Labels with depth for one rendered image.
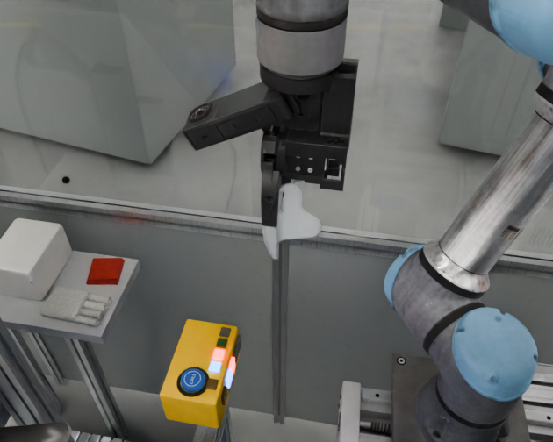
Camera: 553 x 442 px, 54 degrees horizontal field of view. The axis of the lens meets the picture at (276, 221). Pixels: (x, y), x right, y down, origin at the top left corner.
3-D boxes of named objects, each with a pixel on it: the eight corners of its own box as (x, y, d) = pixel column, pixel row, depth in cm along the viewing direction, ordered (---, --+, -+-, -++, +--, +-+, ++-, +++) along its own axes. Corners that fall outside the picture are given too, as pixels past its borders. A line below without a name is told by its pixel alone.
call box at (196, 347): (192, 348, 108) (186, 317, 101) (240, 355, 107) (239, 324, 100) (167, 424, 97) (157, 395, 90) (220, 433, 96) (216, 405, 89)
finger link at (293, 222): (315, 275, 55) (324, 191, 52) (259, 267, 56) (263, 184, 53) (318, 262, 58) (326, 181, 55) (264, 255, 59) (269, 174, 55)
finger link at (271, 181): (274, 232, 53) (280, 146, 49) (258, 231, 53) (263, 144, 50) (282, 215, 57) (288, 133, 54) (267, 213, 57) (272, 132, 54)
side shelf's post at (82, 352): (118, 430, 196) (52, 285, 137) (129, 432, 195) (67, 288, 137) (114, 441, 193) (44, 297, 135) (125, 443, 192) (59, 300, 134)
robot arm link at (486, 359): (468, 438, 78) (494, 392, 69) (415, 363, 87) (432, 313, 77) (533, 407, 82) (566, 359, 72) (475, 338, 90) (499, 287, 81)
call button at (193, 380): (185, 371, 94) (184, 366, 93) (207, 374, 93) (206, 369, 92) (178, 392, 91) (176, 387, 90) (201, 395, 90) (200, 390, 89)
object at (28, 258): (17, 244, 144) (3, 214, 136) (75, 252, 142) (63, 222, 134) (-18, 294, 132) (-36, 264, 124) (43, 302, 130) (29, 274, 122)
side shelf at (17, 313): (14, 249, 147) (10, 241, 145) (140, 267, 142) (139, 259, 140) (-38, 321, 130) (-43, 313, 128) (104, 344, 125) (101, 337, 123)
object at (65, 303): (59, 288, 133) (56, 283, 131) (114, 300, 130) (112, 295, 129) (40, 317, 127) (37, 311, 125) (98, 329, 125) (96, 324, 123)
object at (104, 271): (94, 260, 140) (92, 255, 138) (125, 260, 140) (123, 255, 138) (86, 284, 134) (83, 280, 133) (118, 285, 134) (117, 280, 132)
